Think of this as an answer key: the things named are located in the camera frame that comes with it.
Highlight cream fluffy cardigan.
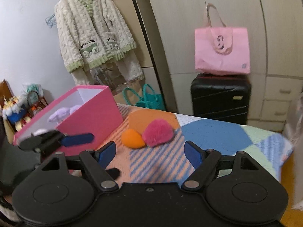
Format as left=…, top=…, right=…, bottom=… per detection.
left=54, top=0, right=137, bottom=73

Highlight colourful patchwork table cover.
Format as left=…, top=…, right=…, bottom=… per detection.
left=100, top=105, right=293, bottom=184

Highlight magenta fluffy pom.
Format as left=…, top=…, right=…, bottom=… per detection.
left=142, top=119, right=175, bottom=147

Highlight red woven basket bag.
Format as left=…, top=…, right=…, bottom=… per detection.
left=27, top=91, right=48, bottom=117

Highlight beige wardrobe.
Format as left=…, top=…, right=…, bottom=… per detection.
left=150, top=0, right=302, bottom=132

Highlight black suitcase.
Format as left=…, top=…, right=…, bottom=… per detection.
left=191, top=73, right=252, bottom=125

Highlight orange egg sponge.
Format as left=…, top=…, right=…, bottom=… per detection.
left=121, top=129, right=146, bottom=149

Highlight pink cardboard box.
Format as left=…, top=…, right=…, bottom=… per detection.
left=13, top=85, right=123, bottom=155

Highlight pink tote bag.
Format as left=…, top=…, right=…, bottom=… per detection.
left=195, top=3, right=251, bottom=75

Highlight teal woven bag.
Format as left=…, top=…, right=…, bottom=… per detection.
left=123, top=84, right=166, bottom=111

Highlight cream fluffy pants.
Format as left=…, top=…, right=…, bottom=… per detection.
left=71, top=51, right=144, bottom=89

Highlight lilac plush toy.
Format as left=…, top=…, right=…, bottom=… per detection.
left=48, top=105, right=81, bottom=124

